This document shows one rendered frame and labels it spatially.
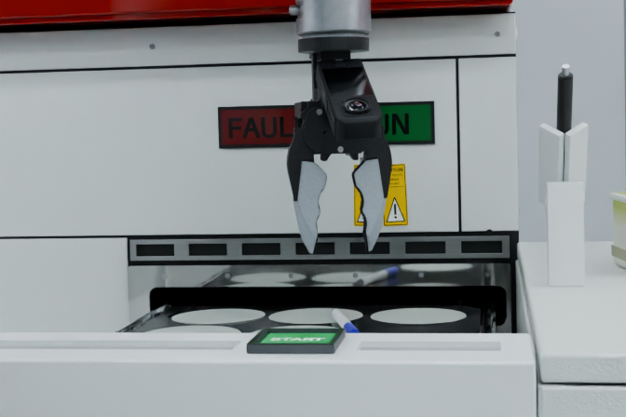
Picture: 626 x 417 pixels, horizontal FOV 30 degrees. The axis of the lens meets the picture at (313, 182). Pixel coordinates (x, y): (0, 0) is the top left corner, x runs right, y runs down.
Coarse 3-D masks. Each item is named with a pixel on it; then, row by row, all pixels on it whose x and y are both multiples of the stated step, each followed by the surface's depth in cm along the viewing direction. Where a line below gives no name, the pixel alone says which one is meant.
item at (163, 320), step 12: (168, 312) 128; (180, 312) 128; (264, 312) 126; (276, 312) 126; (360, 312) 125; (372, 312) 124; (468, 312) 123; (480, 312) 123; (144, 324) 120; (156, 324) 120; (168, 324) 120; (180, 324) 120; (192, 324) 120; (204, 324) 120; (216, 324) 119; (228, 324) 119; (240, 324) 119; (252, 324) 119; (264, 324) 119; (276, 324) 118; (288, 324) 118; (300, 324) 118; (312, 324) 118; (324, 324) 118; (336, 324) 118; (360, 324) 117; (372, 324) 117; (384, 324) 117; (396, 324) 117; (408, 324) 116; (420, 324) 116; (432, 324) 116; (444, 324) 116; (456, 324) 116; (468, 324) 116; (480, 324) 118
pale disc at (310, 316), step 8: (280, 312) 126; (288, 312) 126; (296, 312) 126; (304, 312) 126; (312, 312) 126; (320, 312) 125; (328, 312) 125; (344, 312) 125; (352, 312) 125; (280, 320) 121; (288, 320) 121; (296, 320) 120; (304, 320) 120; (312, 320) 120; (320, 320) 120; (328, 320) 120
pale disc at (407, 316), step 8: (384, 312) 124; (392, 312) 124; (400, 312) 124; (408, 312) 124; (416, 312) 124; (424, 312) 124; (432, 312) 124; (440, 312) 123; (448, 312) 123; (456, 312) 123; (384, 320) 119; (392, 320) 119; (400, 320) 119; (408, 320) 119; (416, 320) 119; (424, 320) 119; (432, 320) 118; (440, 320) 118; (448, 320) 118
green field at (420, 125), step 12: (384, 108) 131; (396, 108) 131; (408, 108) 131; (420, 108) 131; (384, 120) 131; (396, 120) 131; (408, 120) 131; (420, 120) 131; (384, 132) 132; (396, 132) 131; (408, 132) 131; (420, 132) 131
